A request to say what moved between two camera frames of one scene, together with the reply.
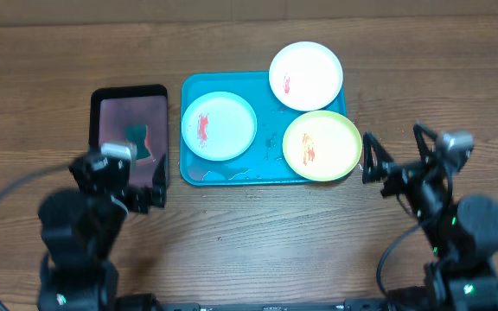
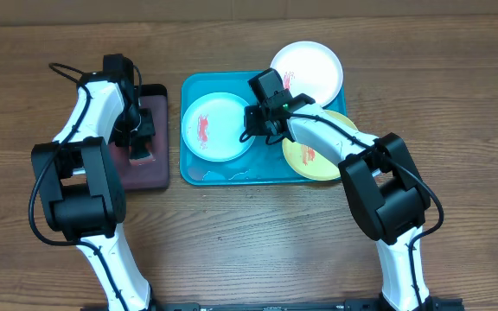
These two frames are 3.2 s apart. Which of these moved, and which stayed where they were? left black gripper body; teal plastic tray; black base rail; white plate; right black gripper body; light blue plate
Moved: right black gripper body; left black gripper body
Stayed: black base rail; light blue plate; teal plastic tray; white plate
